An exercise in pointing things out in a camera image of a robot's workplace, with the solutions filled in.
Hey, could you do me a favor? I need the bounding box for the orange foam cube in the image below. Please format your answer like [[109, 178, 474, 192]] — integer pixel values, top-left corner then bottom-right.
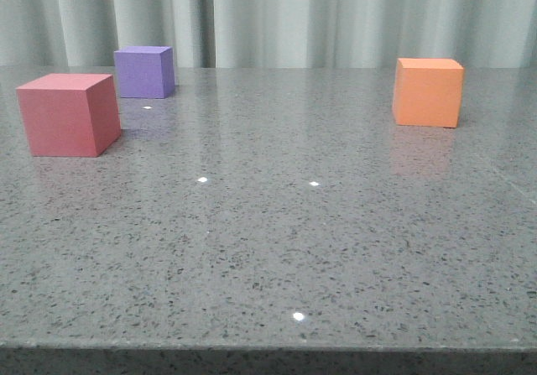
[[392, 58, 465, 128]]

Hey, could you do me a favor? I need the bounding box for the purple foam cube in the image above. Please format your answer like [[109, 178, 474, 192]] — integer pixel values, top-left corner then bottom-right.
[[114, 46, 175, 99]]

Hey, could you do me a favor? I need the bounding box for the red foam cube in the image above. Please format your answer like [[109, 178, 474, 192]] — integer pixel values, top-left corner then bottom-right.
[[16, 73, 121, 157]]

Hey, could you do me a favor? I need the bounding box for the pale green curtain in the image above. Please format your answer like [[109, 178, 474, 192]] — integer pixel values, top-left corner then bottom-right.
[[1, 0, 536, 68]]

